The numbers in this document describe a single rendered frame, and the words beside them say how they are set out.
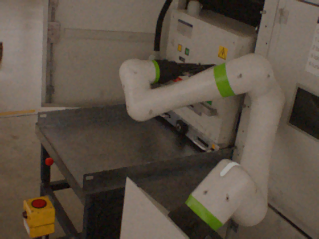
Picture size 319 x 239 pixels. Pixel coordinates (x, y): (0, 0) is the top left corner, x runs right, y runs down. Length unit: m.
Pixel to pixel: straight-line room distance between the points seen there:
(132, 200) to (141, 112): 0.39
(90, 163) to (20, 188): 1.44
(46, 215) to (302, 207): 0.89
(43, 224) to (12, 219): 1.44
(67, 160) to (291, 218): 0.89
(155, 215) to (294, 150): 0.64
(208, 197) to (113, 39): 1.19
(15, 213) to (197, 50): 1.61
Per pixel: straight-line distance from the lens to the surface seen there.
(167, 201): 1.88
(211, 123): 1.96
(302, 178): 1.68
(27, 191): 3.19
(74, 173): 1.76
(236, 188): 1.30
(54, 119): 2.13
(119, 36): 2.26
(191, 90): 1.55
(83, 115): 2.17
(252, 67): 1.49
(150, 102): 1.60
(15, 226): 2.89
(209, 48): 1.94
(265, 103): 1.59
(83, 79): 2.32
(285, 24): 1.68
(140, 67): 1.66
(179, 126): 2.10
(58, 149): 1.92
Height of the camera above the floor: 1.76
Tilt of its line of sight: 24 degrees down
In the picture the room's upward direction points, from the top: 8 degrees clockwise
